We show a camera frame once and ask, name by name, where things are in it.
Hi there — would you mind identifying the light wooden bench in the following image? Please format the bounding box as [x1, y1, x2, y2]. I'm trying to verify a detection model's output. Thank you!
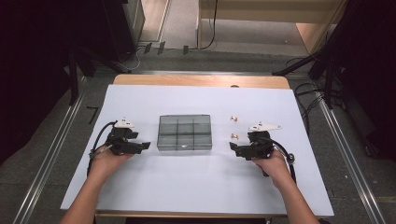
[195, 0, 347, 56]

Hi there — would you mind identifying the clear plastic compartment box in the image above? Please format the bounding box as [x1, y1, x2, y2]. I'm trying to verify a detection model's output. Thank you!
[156, 114, 214, 152]

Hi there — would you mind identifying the wooden table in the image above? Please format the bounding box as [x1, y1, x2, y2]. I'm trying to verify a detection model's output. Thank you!
[93, 74, 291, 219]

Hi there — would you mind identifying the black metal stand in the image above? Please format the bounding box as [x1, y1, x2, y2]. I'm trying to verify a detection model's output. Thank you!
[271, 0, 359, 110]
[64, 43, 97, 106]

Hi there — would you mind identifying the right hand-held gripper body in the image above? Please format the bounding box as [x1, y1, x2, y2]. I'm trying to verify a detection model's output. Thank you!
[247, 121, 283, 159]

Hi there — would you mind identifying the person's left hand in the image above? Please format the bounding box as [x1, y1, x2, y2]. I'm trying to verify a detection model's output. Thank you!
[88, 144, 135, 184]

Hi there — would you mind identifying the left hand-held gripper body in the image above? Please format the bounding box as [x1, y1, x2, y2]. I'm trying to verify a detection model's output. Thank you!
[106, 118, 141, 156]

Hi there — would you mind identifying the right hand-held gripper black cable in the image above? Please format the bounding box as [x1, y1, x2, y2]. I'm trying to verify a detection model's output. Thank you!
[263, 135, 297, 184]

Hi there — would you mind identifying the bundle of black floor cables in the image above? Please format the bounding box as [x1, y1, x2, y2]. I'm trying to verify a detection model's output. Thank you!
[284, 55, 347, 133]

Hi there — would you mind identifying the person's right hand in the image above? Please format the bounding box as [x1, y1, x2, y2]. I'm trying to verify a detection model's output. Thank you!
[251, 150, 293, 190]

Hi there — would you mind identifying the black hanging cable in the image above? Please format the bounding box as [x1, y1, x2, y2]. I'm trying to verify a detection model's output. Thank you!
[196, 0, 219, 51]

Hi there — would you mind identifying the aluminium floor rail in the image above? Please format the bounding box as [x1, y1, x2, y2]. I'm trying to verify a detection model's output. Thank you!
[317, 98, 388, 224]
[11, 76, 89, 224]

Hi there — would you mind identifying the white floor cable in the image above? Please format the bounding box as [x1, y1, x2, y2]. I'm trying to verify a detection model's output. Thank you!
[120, 46, 148, 72]

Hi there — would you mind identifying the black cabinet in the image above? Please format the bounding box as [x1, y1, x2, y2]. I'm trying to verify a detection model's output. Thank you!
[101, 0, 146, 63]

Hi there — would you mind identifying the white table sheet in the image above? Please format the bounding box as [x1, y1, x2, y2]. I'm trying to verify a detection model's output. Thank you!
[60, 84, 335, 217]

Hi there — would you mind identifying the black angled tape mark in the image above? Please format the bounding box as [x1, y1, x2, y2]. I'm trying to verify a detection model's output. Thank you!
[86, 105, 100, 125]

